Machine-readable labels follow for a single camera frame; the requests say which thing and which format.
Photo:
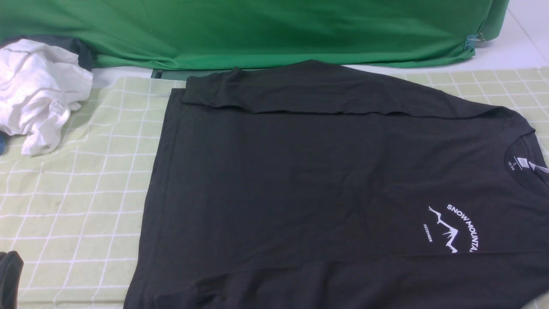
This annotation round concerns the dark gray long-sleeved shirt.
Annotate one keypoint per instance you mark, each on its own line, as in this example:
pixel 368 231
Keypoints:
pixel 315 186

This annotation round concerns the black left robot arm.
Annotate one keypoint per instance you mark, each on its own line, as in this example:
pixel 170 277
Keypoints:
pixel 11 265

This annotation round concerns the crumpled white shirt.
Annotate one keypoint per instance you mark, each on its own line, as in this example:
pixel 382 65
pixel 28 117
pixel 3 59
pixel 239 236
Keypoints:
pixel 40 86

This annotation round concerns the green backdrop cloth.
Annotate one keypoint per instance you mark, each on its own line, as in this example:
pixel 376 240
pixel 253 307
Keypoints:
pixel 222 34

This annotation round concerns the light green checkered tablecloth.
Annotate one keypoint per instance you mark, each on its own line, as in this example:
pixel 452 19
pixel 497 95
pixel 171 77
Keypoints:
pixel 75 216

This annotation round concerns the teal binder clip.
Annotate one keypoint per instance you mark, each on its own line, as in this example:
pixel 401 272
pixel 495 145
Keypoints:
pixel 474 41

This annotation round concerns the dark gray garment behind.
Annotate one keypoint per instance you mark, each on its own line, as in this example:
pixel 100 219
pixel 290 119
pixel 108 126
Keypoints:
pixel 74 45

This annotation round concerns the blue object at edge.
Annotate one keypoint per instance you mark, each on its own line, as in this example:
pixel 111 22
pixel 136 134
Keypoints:
pixel 2 143

